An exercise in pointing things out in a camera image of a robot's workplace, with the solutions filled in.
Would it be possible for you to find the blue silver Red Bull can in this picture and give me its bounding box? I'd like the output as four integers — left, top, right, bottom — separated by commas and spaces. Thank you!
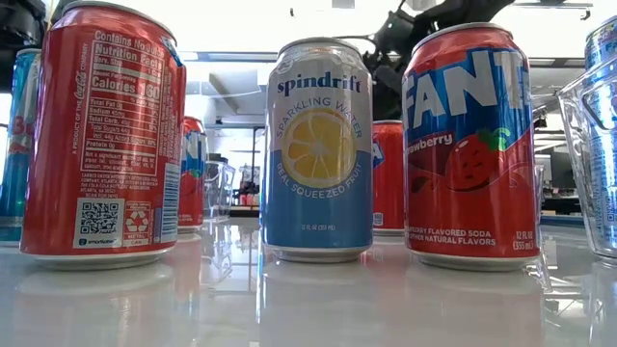
0, 47, 43, 248
583, 15, 617, 254

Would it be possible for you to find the Spindrift lemon sparkling water can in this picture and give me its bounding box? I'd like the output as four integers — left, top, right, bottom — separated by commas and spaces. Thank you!
261, 37, 375, 264

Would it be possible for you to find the red Fanta strawberry can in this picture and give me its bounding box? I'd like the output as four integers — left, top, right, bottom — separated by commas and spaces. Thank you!
401, 21, 542, 273
371, 120, 407, 238
19, 0, 188, 271
176, 115, 209, 235

